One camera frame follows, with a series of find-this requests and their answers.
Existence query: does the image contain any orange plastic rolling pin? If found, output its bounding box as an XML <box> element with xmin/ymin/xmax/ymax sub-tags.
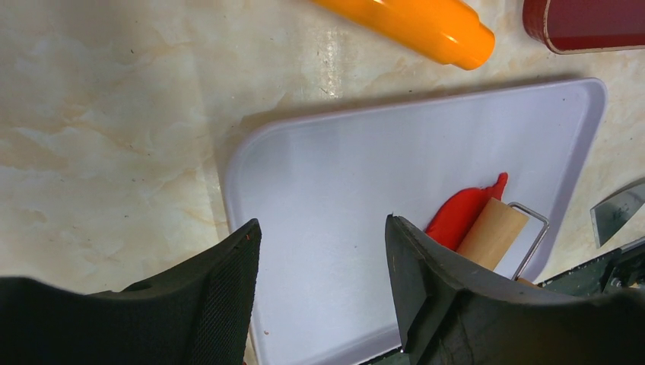
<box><xmin>316</xmin><ymin>0</ymin><xmax>495</xmax><ymax>71</ymax></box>

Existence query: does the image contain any wooden dough roller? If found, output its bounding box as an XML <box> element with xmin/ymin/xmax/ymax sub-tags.
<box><xmin>457</xmin><ymin>198</ymin><xmax>550</xmax><ymax>281</ymax></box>

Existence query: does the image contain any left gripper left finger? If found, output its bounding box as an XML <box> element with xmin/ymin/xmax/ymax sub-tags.
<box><xmin>1</xmin><ymin>219</ymin><xmax>262</xmax><ymax>364</ymax></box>

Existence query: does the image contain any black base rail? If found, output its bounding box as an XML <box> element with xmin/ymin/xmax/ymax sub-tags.
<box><xmin>538</xmin><ymin>237</ymin><xmax>644</xmax><ymax>297</ymax></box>

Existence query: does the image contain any lavender plastic tray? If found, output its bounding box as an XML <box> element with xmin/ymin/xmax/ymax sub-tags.
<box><xmin>223</xmin><ymin>78</ymin><xmax>608</xmax><ymax>364</ymax></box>

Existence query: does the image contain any metal scraper wooden handle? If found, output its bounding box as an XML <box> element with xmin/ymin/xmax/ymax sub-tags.
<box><xmin>590</xmin><ymin>177</ymin><xmax>644</xmax><ymax>248</ymax></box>

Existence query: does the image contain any red dough lump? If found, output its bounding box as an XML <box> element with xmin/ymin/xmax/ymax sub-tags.
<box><xmin>424</xmin><ymin>173</ymin><xmax>509</xmax><ymax>251</ymax></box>

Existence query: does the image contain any dark red lacquer tray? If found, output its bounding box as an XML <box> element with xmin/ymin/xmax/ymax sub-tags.
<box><xmin>522</xmin><ymin>0</ymin><xmax>644</xmax><ymax>55</ymax></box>

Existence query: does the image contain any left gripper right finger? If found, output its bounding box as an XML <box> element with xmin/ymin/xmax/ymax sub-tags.
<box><xmin>385</xmin><ymin>215</ymin><xmax>644</xmax><ymax>364</ymax></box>

